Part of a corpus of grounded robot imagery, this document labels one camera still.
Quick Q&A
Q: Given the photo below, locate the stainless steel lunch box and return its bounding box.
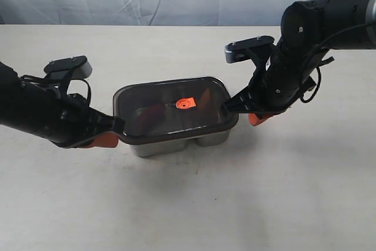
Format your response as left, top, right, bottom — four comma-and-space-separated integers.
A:
113, 76, 239, 158

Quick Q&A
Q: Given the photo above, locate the red toy sausage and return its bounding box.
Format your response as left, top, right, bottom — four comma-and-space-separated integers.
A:
135, 103, 166, 130

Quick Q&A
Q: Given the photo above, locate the dark lid with orange seal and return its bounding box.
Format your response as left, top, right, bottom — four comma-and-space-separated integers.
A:
113, 76, 239, 145

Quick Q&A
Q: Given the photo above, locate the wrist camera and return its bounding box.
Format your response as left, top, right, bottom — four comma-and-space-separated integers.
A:
224, 36, 274, 68
43, 55, 92, 81

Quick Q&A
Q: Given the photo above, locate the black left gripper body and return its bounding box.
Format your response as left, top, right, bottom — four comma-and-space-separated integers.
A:
53, 93, 125, 148

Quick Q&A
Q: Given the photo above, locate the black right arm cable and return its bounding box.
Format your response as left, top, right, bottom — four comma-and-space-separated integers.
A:
298, 0, 376, 105

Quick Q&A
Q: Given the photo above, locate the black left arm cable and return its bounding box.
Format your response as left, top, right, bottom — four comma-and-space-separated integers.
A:
57, 77, 92, 108

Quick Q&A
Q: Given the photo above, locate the yellow toy cheese wedge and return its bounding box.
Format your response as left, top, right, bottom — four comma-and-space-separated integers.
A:
197, 88, 212, 111

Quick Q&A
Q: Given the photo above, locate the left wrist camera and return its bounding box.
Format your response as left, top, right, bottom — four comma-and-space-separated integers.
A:
43, 55, 92, 81

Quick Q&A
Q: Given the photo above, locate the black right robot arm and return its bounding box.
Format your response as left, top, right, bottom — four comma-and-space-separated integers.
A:
223, 0, 375, 125

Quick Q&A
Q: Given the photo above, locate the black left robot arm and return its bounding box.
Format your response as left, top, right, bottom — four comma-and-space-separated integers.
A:
1, 55, 125, 149

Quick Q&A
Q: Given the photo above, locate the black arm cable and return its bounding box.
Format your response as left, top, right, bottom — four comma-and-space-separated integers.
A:
57, 77, 92, 108
298, 0, 376, 105

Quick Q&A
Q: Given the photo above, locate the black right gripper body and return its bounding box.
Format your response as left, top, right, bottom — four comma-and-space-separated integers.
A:
221, 68, 291, 116

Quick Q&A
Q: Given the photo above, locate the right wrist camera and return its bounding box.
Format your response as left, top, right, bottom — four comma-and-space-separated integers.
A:
224, 36, 274, 68

